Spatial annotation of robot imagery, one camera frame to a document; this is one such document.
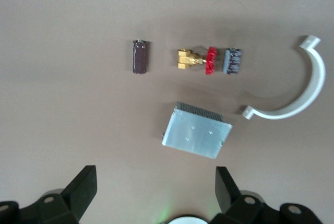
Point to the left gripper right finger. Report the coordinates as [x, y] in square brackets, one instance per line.
[232, 200]

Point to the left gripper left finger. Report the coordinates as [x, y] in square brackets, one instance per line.
[75, 198]

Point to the dark terminal block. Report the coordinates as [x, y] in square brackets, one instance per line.
[232, 62]

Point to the dark brown cylindrical capacitor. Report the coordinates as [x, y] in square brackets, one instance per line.
[140, 58]

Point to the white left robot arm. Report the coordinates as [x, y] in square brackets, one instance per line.
[186, 220]

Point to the silver metal power supply box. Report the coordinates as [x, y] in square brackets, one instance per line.
[195, 135]

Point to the brass valve red handwheel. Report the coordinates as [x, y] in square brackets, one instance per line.
[188, 59]

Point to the white curved pipe clamp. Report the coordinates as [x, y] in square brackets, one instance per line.
[317, 77]

